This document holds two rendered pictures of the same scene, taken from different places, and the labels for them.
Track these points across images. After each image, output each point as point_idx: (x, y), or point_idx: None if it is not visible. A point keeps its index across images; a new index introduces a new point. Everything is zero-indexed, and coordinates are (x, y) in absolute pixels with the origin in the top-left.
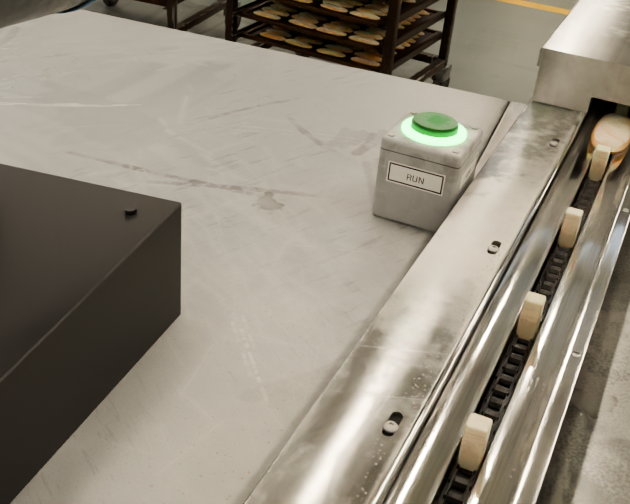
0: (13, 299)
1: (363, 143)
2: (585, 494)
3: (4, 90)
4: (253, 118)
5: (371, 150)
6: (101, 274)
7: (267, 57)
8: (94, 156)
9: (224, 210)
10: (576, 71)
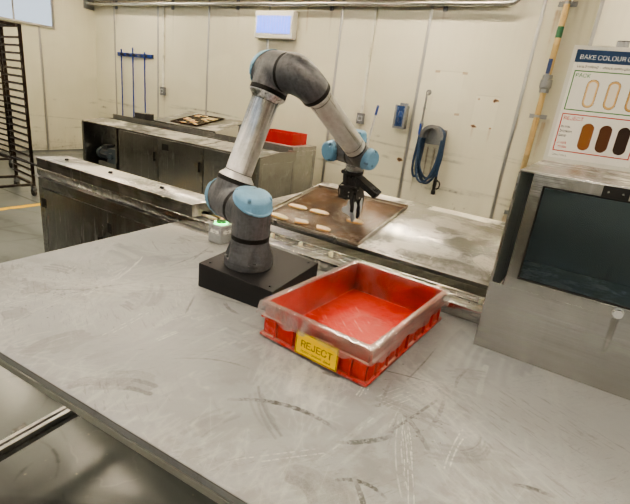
0: (277, 253)
1: (185, 239)
2: None
3: (117, 269)
4: (162, 246)
5: (189, 239)
6: (273, 247)
7: (116, 238)
8: (174, 263)
9: (211, 255)
10: (198, 207)
